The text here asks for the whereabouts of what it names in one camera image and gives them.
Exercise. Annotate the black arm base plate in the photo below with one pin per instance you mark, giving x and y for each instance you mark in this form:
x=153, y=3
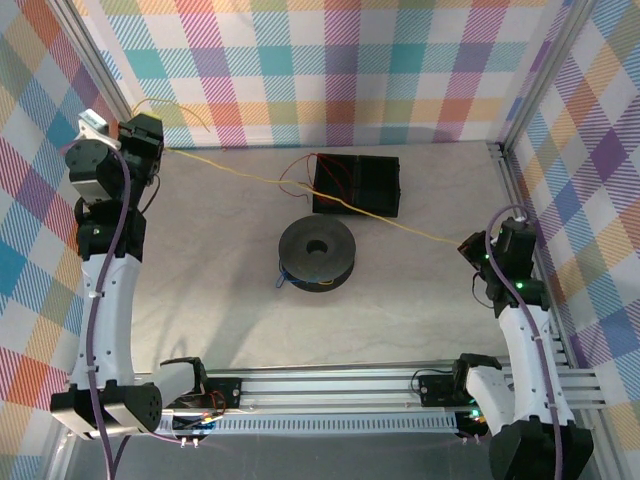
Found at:
x=227, y=392
x=435, y=390

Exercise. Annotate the black electronics board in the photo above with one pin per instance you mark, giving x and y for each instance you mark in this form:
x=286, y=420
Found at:
x=475, y=422
x=192, y=424

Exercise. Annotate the aluminium side rail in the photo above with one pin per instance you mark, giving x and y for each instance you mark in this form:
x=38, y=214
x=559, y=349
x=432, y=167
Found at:
x=511, y=185

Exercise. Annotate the plaid cloth backdrop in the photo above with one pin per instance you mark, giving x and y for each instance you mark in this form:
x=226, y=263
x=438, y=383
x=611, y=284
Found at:
x=200, y=75

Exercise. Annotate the black two-compartment bin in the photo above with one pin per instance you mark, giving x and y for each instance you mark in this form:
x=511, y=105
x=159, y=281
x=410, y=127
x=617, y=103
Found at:
x=380, y=185

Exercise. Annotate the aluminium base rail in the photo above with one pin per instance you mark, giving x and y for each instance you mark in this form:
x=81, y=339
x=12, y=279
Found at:
x=325, y=387

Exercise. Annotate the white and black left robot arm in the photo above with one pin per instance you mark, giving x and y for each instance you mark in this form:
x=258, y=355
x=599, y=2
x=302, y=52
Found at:
x=112, y=300

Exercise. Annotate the aluminium corner post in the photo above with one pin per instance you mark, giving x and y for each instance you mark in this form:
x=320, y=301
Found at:
x=90, y=55
x=545, y=75

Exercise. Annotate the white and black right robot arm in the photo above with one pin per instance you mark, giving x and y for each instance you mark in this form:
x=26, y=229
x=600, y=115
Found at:
x=525, y=360

